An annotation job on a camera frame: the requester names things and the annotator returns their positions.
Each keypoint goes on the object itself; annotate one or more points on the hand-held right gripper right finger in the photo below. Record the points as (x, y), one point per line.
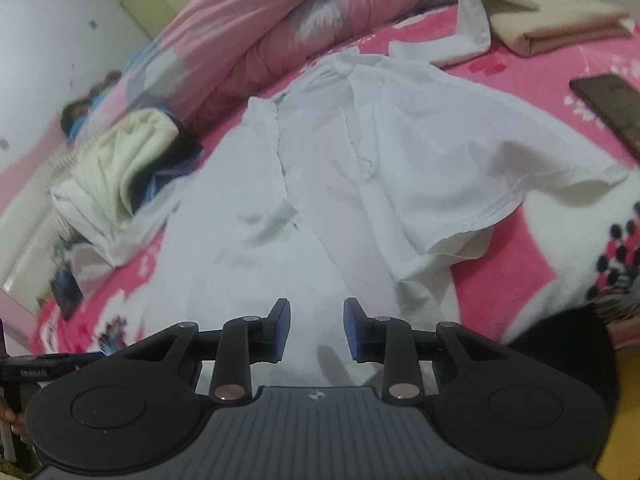
(352, 330)

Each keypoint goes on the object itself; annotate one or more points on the pink floral quilt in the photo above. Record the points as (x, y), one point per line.
(240, 30)

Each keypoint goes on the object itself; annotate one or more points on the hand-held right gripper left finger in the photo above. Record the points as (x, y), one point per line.
(281, 330)

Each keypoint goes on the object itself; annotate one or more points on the dark plaid cloth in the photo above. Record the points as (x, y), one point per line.
(65, 285)

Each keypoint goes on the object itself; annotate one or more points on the blue garment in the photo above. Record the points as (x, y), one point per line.
(165, 177)

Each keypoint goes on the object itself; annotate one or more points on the white shirt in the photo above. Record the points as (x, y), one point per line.
(330, 185)

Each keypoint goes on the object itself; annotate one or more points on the beige knitted cloth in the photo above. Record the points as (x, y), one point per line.
(70, 167)

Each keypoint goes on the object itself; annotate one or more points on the dark smartphone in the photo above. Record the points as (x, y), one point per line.
(610, 105)

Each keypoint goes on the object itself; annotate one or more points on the beige folded cloth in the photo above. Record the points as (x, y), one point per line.
(555, 15)

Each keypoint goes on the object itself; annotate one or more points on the black garment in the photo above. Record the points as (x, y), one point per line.
(180, 150)

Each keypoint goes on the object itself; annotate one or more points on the pink floral blanket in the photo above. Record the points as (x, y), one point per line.
(550, 220)

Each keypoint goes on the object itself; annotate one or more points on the pink bed headboard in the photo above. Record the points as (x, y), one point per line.
(25, 220)

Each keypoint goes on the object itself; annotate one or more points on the cream fleece garment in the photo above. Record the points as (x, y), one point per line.
(110, 160)

